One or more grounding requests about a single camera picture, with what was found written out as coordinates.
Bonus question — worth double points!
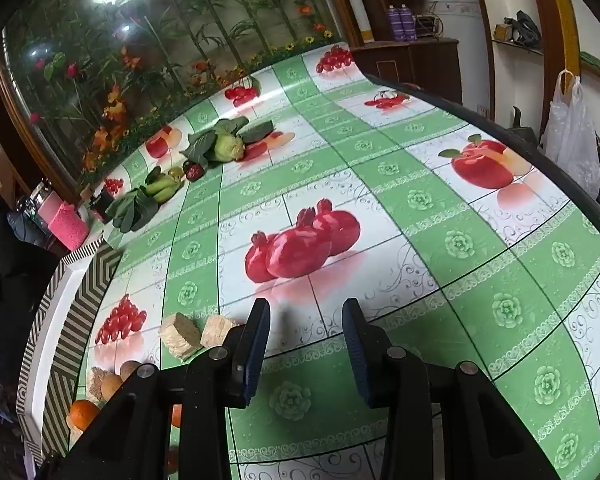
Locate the dark cloth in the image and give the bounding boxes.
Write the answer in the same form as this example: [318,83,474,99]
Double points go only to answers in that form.
[0,170,61,391]

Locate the white plastic bag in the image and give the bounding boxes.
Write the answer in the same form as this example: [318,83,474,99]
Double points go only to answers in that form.
[539,70,600,199]

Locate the green cabbage with leaves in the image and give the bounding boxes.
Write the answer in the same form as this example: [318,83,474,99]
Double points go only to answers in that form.
[180,117,276,169]

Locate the green banana bunch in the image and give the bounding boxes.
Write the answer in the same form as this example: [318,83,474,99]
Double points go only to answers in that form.
[140,166,185,205]

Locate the leafy green vegetable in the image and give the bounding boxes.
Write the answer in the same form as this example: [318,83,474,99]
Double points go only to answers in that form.
[105,187,157,234]

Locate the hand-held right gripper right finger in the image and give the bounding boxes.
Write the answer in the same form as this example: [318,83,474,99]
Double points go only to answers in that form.
[341,298,556,480]

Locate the small dark device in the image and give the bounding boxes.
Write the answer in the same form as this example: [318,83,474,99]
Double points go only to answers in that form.
[414,12,441,39]

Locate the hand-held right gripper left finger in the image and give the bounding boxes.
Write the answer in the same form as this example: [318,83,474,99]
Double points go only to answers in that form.
[32,298,272,480]

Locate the fruit print green tablecloth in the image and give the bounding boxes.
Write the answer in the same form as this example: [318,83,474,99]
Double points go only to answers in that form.
[67,42,600,480]

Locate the orange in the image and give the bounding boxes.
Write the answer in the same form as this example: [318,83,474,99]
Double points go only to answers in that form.
[67,399,101,432]

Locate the artificial flower glass display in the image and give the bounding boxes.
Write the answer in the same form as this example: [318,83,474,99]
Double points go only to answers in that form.
[2,0,348,187]

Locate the small black box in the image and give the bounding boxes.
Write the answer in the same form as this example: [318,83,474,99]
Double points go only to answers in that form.
[90,187,116,224]

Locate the pink bottle with knit sleeve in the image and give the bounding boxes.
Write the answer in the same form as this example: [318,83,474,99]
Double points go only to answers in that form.
[27,180,91,252]

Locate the white box with striped rim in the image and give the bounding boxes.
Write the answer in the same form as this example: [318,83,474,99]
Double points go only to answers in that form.
[17,239,124,462]

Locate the brown wooden cabinet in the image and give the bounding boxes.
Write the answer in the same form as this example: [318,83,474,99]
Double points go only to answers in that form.
[350,37,461,106]

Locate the beige puffed block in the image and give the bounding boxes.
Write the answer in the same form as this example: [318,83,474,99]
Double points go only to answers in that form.
[87,367,109,404]
[159,312,203,362]
[200,315,242,350]

